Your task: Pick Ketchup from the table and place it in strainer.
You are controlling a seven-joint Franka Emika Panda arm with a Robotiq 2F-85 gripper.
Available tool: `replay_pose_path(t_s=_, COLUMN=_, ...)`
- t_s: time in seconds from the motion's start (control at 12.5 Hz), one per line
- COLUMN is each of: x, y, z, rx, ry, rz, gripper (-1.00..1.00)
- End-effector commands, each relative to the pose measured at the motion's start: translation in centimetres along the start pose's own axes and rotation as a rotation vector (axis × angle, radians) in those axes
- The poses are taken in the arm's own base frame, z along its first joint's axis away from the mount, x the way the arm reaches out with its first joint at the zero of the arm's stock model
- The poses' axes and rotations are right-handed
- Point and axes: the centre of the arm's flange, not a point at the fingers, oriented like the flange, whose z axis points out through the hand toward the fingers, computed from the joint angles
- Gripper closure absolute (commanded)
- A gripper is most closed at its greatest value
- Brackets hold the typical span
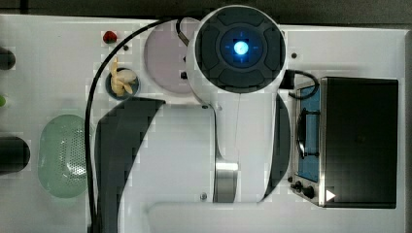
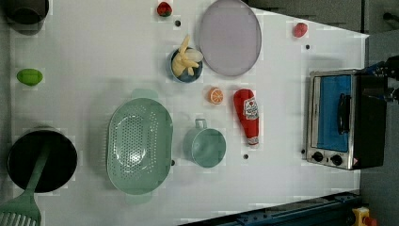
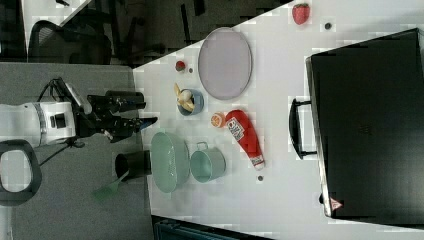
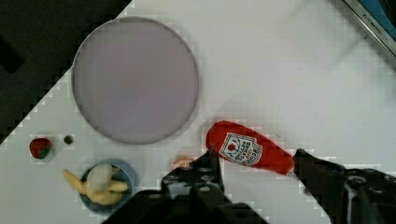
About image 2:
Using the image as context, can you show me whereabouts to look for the pink strawberry toy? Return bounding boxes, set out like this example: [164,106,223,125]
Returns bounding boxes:
[294,23,308,38]

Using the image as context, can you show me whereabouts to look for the orange half slice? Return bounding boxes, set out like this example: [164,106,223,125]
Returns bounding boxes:
[208,88,224,105]

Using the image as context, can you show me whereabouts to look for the dark cup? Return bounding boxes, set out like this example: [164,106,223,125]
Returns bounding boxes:
[3,0,50,24]

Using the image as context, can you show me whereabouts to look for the black pot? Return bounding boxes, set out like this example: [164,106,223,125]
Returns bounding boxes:
[7,127,77,193]

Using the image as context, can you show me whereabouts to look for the large grey plate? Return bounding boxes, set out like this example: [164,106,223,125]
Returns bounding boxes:
[199,0,262,76]

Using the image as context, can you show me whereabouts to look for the green mug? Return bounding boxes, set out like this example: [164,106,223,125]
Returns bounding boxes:
[183,119,227,169]

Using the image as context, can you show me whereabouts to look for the green slotted spatula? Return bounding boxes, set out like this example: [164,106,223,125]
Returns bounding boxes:
[0,144,50,226]

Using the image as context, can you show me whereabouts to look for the green lime toy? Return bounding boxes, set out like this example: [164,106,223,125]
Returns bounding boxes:
[17,69,43,87]

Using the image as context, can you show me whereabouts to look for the red ketchup bottle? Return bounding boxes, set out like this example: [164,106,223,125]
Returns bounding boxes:
[233,89,260,146]

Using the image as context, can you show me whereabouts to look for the green plastic strainer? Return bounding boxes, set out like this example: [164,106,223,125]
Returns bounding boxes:
[106,89,173,204]

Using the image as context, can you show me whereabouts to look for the blue bowl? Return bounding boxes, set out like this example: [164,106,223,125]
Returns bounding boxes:
[166,49,203,84]

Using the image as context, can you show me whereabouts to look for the blue metal frame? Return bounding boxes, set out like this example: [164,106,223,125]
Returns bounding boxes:
[179,192,362,226]

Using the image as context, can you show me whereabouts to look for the red strawberry with leaves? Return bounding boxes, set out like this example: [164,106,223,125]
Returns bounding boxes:
[156,2,173,17]

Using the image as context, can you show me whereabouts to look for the silver toaster oven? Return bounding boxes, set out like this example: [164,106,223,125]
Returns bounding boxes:
[306,70,388,170]

